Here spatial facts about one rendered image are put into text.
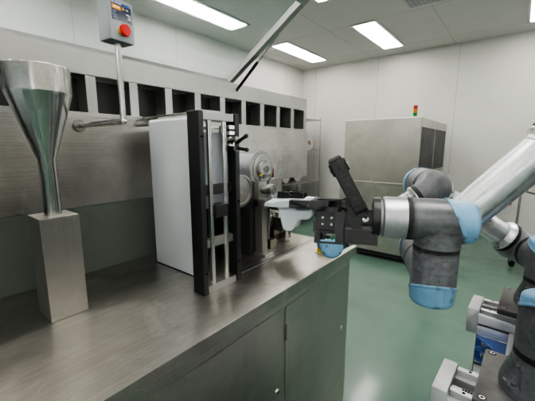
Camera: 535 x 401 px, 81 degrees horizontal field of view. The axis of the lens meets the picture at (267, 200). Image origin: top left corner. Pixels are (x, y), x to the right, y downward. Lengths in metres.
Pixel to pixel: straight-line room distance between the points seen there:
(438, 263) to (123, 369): 0.63
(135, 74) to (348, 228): 1.02
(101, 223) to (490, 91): 5.16
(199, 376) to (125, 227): 0.66
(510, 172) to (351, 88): 5.45
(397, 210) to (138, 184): 1.00
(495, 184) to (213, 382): 0.79
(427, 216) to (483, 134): 4.96
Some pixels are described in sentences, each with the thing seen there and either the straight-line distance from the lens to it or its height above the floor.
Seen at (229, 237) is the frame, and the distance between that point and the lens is 1.04.
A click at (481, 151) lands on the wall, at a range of 5.52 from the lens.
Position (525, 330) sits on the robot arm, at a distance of 0.88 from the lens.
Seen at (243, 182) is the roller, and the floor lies 1.20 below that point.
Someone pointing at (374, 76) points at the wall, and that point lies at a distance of 5.98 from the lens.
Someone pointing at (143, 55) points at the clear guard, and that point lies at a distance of 1.39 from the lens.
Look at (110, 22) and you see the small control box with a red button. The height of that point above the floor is 1.65.
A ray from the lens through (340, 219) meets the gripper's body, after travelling 0.58.
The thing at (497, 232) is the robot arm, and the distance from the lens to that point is 1.38.
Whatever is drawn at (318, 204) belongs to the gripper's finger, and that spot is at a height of 1.24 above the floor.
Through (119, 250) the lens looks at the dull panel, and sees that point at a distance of 1.34.
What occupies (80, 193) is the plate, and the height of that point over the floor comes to 1.18.
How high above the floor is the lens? 1.34
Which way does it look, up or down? 10 degrees down
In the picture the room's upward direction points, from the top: straight up
